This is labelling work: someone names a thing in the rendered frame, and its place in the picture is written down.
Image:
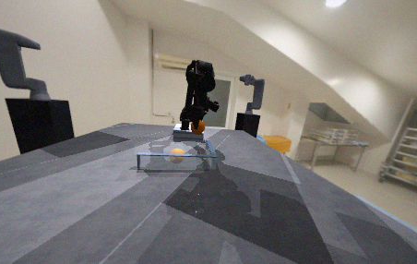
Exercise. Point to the low clear l-shaped wall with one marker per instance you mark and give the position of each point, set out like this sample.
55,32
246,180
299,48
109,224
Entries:
174,162

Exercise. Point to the light blue l-shaped wall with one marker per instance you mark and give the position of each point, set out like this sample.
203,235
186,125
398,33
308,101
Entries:
213,154

